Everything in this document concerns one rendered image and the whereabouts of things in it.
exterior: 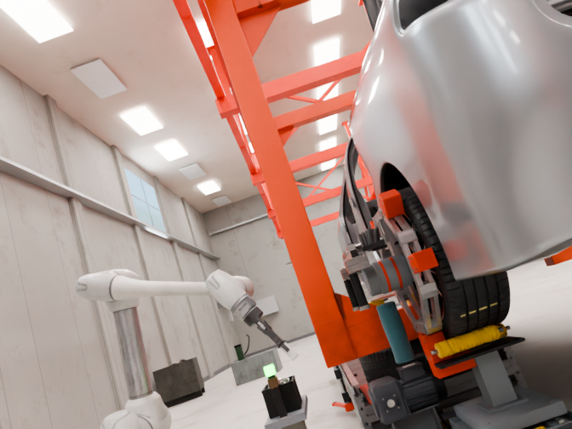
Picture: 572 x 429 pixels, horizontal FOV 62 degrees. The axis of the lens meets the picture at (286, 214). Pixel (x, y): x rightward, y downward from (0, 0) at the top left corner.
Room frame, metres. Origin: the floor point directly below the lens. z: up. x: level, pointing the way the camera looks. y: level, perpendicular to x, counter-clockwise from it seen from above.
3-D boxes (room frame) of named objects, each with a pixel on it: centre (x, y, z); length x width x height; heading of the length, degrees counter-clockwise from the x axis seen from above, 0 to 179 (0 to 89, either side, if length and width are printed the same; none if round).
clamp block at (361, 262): (1.91, -0.20, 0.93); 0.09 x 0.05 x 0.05; 91
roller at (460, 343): (1.96, -0.51, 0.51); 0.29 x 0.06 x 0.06; 91
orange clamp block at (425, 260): (1.77, -0.42, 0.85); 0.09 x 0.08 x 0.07; 1
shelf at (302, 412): (2.22, 0.27, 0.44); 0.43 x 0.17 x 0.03; 1
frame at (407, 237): (2.08, -0.41, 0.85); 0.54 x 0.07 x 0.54; 1
